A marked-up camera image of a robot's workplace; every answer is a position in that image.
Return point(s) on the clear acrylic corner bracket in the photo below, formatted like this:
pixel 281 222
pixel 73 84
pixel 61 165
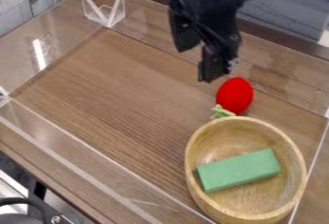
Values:
pixel 104 15

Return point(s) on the brown wooden bowl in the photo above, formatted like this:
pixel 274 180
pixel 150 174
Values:
pixel 263 201

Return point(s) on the red toy strawberry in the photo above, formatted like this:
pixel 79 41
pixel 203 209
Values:
pixel 232 98

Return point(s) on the green rectangular block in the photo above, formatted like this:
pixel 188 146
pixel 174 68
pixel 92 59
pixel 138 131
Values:
pixel 238 170

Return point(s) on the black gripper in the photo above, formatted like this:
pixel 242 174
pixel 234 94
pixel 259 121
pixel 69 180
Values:
pixel 207 21

